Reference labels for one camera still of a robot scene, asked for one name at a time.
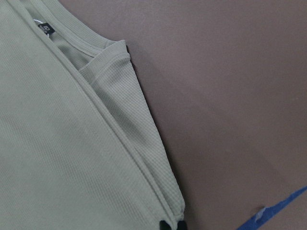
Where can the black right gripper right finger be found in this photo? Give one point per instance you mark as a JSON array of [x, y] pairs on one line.
[[182, 225]]

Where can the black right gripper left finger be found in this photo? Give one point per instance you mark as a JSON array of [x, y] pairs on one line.
[[163, 225]]

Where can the olive green long-sleeve shirt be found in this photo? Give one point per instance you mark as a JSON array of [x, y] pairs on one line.
[[79, 149]]

